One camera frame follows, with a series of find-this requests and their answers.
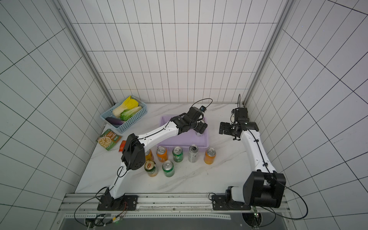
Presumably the white Monster can front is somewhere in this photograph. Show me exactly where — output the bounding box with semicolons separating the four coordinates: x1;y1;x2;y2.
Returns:
188;145;198;163

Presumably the orange Schweppes can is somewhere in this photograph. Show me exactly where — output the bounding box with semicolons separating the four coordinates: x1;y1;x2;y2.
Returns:
204;148;216;164

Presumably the green Sprite can small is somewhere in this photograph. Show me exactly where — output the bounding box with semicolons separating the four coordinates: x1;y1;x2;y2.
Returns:
172;146;184;163

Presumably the orange Fanta can front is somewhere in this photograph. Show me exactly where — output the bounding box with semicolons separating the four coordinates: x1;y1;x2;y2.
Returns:
156;146;168;163

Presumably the gold top green can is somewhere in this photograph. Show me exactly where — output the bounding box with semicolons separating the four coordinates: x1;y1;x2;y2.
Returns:
144;160;158;177

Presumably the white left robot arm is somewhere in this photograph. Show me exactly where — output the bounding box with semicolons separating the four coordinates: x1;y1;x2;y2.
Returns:
104;106;208;201

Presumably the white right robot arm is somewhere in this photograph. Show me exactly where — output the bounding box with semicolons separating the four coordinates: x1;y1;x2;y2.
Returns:
219;122;286;208

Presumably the purple perforated plastic basket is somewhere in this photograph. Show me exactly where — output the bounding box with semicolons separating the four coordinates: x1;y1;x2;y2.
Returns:
156;128;209;152

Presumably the blue perforated plastic basket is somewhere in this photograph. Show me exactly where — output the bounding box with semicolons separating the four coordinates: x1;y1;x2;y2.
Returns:
100;95;147;134

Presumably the green toy lettuce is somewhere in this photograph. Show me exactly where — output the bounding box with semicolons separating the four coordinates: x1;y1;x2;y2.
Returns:
120;106;142;121

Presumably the yellow toy cabbage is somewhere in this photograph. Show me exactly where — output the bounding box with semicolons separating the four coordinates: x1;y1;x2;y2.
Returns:
113;96;139;117

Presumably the red snack packet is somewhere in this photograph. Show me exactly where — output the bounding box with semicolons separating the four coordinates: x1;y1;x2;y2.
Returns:
119;140;126;152

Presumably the purple toy eggplant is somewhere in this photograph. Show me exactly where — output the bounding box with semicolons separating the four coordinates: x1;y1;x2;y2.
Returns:
105;117;124;126

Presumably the green food packet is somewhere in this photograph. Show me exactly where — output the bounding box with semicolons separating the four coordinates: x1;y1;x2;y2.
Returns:
96;129;122;151

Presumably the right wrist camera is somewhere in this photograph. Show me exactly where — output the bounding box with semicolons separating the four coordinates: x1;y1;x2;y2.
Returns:
232;107;250;123

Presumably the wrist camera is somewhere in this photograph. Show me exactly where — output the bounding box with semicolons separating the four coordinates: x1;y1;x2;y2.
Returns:
197;105;207;114
232;107;250;123

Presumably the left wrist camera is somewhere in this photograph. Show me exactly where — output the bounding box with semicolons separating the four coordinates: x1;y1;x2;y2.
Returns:
197;105;207;114

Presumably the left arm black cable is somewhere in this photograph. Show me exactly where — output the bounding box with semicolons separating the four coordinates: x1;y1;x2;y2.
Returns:
191;98;214;110

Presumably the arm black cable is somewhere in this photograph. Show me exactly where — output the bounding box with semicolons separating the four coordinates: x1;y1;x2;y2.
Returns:
270;175;309;220
191;98;214;110

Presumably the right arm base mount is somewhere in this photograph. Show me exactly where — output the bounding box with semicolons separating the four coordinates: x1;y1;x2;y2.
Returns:
208;186;251;211

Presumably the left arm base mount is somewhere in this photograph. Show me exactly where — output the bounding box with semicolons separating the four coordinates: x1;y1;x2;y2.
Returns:
97;188;138;211

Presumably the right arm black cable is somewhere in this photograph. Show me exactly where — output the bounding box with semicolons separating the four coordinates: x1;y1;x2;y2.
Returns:
270;175;309;220

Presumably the aluminium rail frame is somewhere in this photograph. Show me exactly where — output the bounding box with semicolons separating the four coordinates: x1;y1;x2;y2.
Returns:
58;193;289;220

